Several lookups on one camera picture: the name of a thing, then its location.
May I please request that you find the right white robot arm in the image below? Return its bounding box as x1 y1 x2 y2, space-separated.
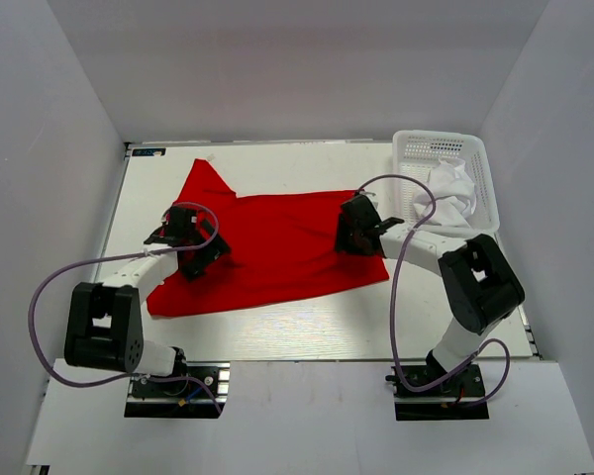
335 193 525 395

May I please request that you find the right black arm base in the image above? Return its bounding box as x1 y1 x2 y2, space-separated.
385 364 489 422

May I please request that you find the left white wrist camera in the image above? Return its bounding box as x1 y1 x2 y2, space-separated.
161 207 174 225

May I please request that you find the white plastic basket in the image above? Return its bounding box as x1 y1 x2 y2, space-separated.
392 130 500 238

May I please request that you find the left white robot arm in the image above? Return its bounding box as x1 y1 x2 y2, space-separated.
64 202 231 395

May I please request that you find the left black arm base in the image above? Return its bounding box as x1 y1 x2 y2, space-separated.
124 362 231 420

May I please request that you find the blue table label sticker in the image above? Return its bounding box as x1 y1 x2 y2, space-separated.
132 147 166 157

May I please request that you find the red t shirt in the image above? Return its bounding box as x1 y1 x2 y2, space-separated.
147 159 389 318

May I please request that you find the white t shirt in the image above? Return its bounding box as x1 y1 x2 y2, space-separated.
426 157 477 228

